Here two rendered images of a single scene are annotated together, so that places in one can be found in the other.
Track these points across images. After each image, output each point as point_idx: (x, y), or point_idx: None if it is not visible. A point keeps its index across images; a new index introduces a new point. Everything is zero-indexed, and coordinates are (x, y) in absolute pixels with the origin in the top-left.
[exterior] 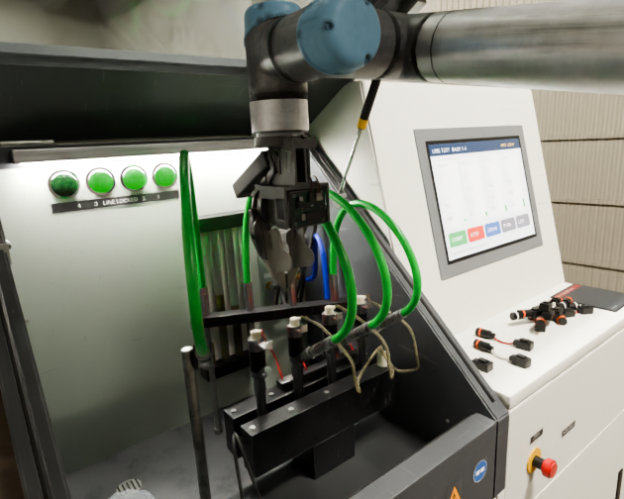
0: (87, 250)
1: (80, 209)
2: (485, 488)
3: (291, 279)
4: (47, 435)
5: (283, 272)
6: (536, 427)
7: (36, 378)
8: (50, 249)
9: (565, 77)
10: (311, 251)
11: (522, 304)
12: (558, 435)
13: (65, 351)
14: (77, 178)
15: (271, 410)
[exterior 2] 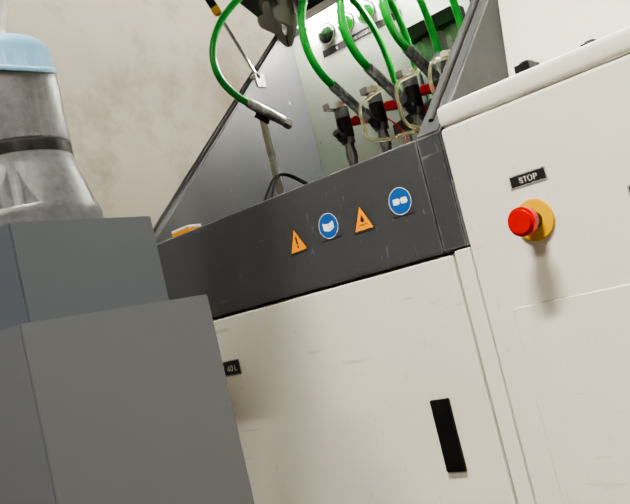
0: (346, 82)
1: (338, 50)
2: (420, 230)
3: (290, 38)
4: (203, 157)
5: (283, 34)
6: (522, 162)
7: (218, 135)
8: (325, 85)
9: None
10: (272, 8)
11: None
12: (613, 191)
13: (343, 167)
14: (332, 26)
15: None
